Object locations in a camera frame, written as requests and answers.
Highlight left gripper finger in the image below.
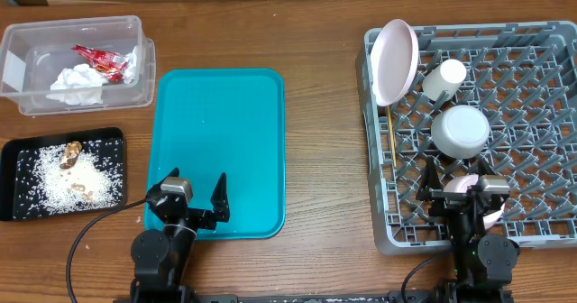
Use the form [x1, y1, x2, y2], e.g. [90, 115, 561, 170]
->
[145, 168, 179, 203]
[211, 172, 230, 223]

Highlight small pink saucer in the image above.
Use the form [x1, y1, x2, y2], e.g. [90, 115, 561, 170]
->
[444, 174, 505, 230]

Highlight wooden chopstick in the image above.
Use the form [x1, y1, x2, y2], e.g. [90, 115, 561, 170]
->
[386, 106, 397, 168]

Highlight grey bowl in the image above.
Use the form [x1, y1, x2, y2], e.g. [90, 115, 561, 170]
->
[431, 105, 490, 159]

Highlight brown food scrap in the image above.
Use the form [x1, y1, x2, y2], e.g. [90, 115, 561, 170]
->
[60, 141, 82, 170]

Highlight white cup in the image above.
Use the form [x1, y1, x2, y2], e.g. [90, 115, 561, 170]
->
[422, 59, 467, 101]

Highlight white napkin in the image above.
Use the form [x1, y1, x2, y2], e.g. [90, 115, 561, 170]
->
[46, 64, 108, 106]

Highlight large pink plate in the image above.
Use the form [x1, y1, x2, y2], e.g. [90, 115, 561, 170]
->
[370, 19, 418, 106]

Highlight red snack wrapper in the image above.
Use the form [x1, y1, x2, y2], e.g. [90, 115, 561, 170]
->
[72, 45, 138, 84]

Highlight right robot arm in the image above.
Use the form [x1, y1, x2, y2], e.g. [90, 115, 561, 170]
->
[417, 157, 520, 302]

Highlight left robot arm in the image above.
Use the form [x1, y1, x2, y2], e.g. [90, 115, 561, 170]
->
[130, 169, 230, 303]

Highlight grey dishwasher rack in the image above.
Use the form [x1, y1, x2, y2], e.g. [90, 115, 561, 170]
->
[356, 21, 576, 254]

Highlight clear plastic waste bin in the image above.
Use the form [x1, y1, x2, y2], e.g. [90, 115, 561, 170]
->
[1, 15, 156, 115]

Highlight spilled rice pile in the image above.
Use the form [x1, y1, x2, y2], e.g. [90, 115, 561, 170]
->
[13, 137, 124, 219]

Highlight black rectangular tray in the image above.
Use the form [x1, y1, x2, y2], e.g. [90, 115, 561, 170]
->
[1, 127, 126, 221]

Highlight teal serving tray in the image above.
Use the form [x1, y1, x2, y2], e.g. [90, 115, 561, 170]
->
[148, 68, 286, 241]

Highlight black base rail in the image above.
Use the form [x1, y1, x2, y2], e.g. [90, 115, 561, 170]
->
[112, 289, 515, 303]

